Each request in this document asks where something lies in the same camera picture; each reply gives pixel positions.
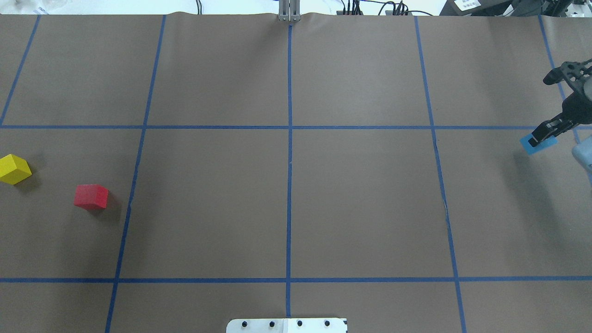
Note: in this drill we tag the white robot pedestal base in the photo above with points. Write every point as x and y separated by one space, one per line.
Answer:
288 325

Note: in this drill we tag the aluminium frame post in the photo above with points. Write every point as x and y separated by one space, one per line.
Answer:
289 11

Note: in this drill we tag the black box with label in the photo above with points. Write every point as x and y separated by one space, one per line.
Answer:
489 8

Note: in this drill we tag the blue block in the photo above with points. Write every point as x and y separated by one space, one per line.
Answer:
532 146

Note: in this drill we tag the red block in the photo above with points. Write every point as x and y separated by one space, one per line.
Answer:
91 197

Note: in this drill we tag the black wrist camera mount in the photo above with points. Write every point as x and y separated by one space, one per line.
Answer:
575 74

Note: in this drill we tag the black power strip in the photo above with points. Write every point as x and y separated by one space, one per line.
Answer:
374 7

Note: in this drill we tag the yellow block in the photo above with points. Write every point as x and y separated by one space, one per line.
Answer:
14 169

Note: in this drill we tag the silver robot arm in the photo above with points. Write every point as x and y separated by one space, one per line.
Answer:
582 152

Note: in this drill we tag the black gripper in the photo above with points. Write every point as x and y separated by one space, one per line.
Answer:
579 109

